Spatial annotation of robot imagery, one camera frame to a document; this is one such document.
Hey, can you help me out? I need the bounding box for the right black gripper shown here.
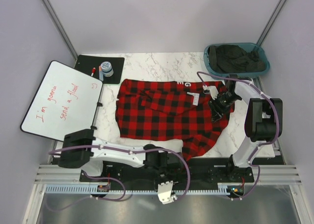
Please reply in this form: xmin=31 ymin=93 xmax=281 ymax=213
xmin=207 ymin=92 xmax=240 ymax=123

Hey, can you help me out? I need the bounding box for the red black plaid shirt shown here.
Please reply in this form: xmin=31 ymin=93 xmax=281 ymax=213
xmin=115 ymin=79 xmax=235 ymax=161

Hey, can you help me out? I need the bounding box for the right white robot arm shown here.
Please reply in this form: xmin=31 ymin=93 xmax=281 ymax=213
xmin=209 ymin=78 xmax=283 ymax=182

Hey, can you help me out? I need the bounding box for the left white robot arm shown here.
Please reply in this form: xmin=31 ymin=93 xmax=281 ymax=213
xmin=58 ymin=129 xmax=183 ymax=184

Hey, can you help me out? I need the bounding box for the black clothing in bin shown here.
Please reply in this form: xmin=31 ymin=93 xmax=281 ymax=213
xmin=207 ymin=43 xmax=268 ymax=74

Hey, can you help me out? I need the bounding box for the teal plastic bin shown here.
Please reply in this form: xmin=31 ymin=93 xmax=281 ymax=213
xmin=204 ymin=42 xmax=270 ymax=79

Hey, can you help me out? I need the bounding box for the blue orange eraser stick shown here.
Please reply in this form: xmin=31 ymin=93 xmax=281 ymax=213
xmin=99 ymin=66 xmax=104 ymax=82

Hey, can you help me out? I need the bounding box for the white blue lidded jar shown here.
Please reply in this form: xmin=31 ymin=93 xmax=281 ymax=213
xmin=100 ymin=61 xmax=114 ymax=77

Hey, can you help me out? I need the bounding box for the white dry erase board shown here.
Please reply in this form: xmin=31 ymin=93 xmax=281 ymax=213
xmin=20 ymin=61 xmax=103 ymax=141

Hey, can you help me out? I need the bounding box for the red whiteboard marker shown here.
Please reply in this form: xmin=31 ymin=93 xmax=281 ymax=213
xmin=91 ymin=67 xmax=96 ymax=76

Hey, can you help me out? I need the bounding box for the black mat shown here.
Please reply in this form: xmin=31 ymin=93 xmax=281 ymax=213
xmin=74 ymin=55 xmax=125 ymax=84

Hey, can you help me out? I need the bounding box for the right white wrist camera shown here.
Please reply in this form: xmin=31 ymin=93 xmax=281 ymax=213
xmin=203 ymin=85 xmax=219 ymax=99

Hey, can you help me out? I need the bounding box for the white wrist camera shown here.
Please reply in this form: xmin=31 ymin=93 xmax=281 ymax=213
xmin=203 ymin=85 xmax=219 ymax=99
xmin=157 ymin=181 xmax=178 ymax=204

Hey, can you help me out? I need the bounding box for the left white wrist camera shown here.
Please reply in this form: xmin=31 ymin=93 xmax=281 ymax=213
xmin=157 ymin=181 xmax=178 ymax=204

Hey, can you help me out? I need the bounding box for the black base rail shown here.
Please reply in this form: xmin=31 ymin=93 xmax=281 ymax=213
xmin=87 ymin=155 xmax=254 ymax=191

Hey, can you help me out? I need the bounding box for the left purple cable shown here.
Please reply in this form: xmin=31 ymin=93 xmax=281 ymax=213
xmin=45 ymin=145 xmax=191 ymax=212

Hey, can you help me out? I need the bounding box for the purple cable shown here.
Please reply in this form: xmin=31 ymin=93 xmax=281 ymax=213
xmin=197 ymin=71 xmax=280 ymax=201
xmin=45 ymin=145 xmax=191 ymax=212

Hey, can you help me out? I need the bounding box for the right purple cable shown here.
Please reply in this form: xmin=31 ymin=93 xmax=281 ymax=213
xmin=197 ymin=71 xmax=280 ymax=201

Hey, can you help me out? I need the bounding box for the light blue cable duct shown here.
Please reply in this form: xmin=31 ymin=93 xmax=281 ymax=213
xmin=45 ymin=183 xmax=230 ymax=195

